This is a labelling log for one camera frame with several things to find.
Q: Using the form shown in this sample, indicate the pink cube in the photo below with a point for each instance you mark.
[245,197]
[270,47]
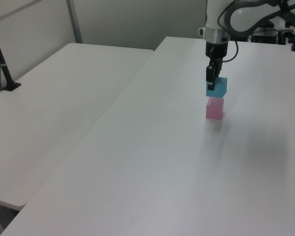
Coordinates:
[215,109]

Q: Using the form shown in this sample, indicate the white side table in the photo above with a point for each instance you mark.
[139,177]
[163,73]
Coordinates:
[64,98]

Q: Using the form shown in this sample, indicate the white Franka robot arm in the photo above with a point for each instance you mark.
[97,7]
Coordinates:
[212,14]

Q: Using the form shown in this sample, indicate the black desk equipment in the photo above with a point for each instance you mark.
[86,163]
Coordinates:
[264,35]

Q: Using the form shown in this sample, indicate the grey partition post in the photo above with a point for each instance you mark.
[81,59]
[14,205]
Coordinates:
[75,22]

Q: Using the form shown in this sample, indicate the black pole camera stand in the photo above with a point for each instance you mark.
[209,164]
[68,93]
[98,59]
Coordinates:
[2,64]

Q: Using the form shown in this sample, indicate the blue cube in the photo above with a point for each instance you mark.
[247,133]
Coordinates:
[220,88]

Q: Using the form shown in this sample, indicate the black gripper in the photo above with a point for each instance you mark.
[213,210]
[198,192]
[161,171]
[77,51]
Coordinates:
[216,50]

